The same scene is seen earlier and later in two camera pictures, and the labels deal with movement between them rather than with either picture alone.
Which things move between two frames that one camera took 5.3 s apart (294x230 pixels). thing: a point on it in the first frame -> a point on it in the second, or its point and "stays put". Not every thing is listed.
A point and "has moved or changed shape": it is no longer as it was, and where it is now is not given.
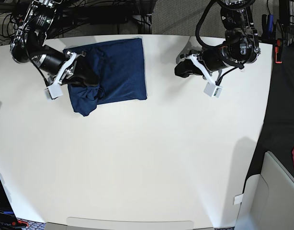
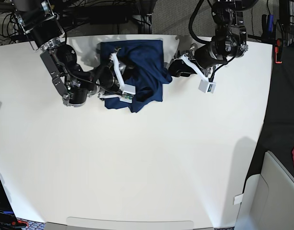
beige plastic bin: (271, 200) stays put
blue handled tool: (270, 24) stays put
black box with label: (5, 216) stays put
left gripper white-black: (73, 66) -> (110, 80)
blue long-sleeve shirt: (120, 65) has moved or changed shape
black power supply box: (109, 15) stays put
